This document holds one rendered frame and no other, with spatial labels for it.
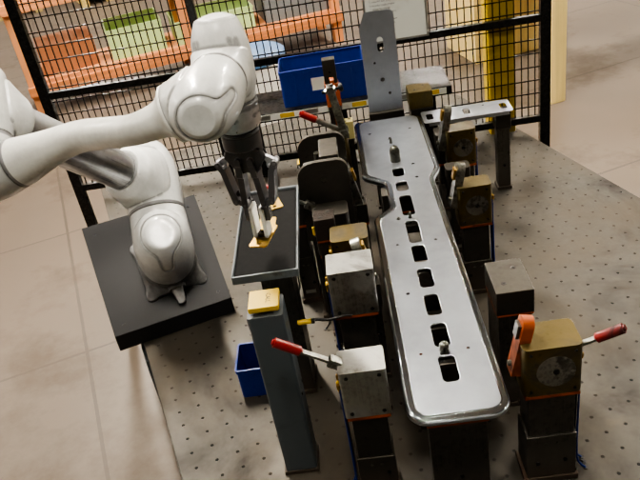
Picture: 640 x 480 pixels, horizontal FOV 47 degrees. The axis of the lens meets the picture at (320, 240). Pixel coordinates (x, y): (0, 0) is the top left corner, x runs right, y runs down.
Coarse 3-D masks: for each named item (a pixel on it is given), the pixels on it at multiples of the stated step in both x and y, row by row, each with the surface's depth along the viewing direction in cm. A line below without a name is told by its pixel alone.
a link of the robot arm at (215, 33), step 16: (208, 16) 127; (224, 16) 126; (192, 32) 128; (208, 32) 125; (224, 32) 125; (240, 32) 128; (192, 48) 128; (208, 48) 126; (224, 48) 125; (240, 48) 127; (240, 64) 125
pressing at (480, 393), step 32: (384, 128) 241; (416, 128) 237; (384, 160) 221; (416, 160) 218; (416, 192) 202; (384, 224) 191; (448, 224) 186; (384, 256) 177; (448, 256) 174; (416, 288) 165; (448, 288) 164; (416, 320) 156; (448, 320) 154; (480, 320) 153; (416, 352) 147; (480, 352) 144; (416, 384) 140; (448, 384) 139; (480, 384) 137; (416, 416) 133; (448, 416) 132; (480, 416) 131
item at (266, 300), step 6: (276, 288) 146; (252, 294) 145; (258, 294) 145; (264, 294) 144; (270, 294) 144; (276, 294) 144; (252, 300) 143; (258, 300) 143; (264, 300) 143; (270, 300) 142; (276, 300) 142; (252, 306) 142; (258, 306) 142; (264, 306) 141; (270, 306) 141; (276, 306) 141; (252, 312) 142
